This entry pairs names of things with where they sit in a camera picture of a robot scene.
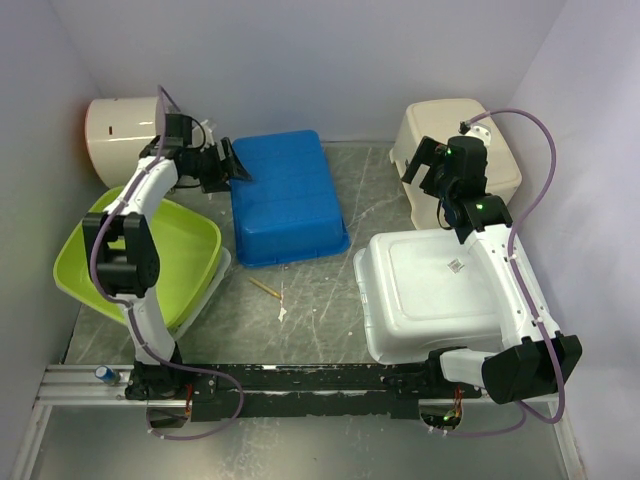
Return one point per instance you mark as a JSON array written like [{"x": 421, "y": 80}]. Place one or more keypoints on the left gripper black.
[{"x": 236, "y": 169}]

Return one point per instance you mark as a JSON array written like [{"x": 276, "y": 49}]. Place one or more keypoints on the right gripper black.
[{"x": 431, "y": 153}]

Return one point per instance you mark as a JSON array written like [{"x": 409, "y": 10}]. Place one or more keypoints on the beige perforated plastic basket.
[{"x": 440, "y": 119}]

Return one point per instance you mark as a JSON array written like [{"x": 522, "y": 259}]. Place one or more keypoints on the blue plastic tray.
[{"x": 289, "y": 211}]

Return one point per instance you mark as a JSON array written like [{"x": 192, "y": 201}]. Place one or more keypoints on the green plastic basin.
[{"x": 189, "y": 247}]

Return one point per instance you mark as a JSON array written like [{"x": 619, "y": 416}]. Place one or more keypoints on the white plastic tub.
[{"x": 421, "y": 291}]

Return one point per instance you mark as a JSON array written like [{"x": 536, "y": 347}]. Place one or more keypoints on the clear plastic tray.
[{"x": 221, "y": 270}]

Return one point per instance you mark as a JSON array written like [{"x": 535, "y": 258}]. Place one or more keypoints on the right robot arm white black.
[{"x": 536, "y": 359}]

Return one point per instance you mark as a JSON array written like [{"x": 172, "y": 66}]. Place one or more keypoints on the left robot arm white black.
[{"x": 122, "y": 258}]

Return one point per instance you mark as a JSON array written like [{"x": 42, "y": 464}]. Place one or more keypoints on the white cylindrical container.
[{"x": 116, "y": 131}]

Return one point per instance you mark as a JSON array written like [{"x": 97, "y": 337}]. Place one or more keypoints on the small yellow stick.
[{"x": 271, "y": 291}]

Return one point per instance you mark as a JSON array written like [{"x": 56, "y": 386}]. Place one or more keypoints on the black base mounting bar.
[{"x": 281, "y": 391}]

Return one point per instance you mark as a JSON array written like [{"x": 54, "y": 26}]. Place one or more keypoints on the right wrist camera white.
[{"x": 476, "y": 128}]

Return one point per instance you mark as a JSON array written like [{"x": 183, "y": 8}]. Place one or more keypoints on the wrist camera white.
[
  {"x": 476, "y": 128},
  {"x": 207, "y": 128}
]

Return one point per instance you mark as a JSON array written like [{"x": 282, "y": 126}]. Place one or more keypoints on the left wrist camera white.
[{"x": 207, "y": 128}]

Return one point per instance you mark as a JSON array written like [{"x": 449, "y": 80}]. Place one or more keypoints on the aluminium rail frame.
[{"x": 82, "y": 428}]

